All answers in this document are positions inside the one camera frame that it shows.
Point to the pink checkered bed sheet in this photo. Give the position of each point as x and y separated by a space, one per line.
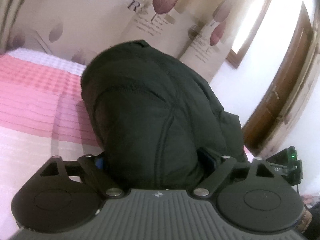
42 114

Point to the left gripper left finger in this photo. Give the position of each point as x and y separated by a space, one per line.
96 178

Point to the brown wooden door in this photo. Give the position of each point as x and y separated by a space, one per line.
282 105

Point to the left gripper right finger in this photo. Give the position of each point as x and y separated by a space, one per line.
217 171

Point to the black jacket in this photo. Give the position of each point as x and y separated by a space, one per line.
158 121

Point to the beige leaf-print curtain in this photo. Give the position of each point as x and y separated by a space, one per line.
200 33

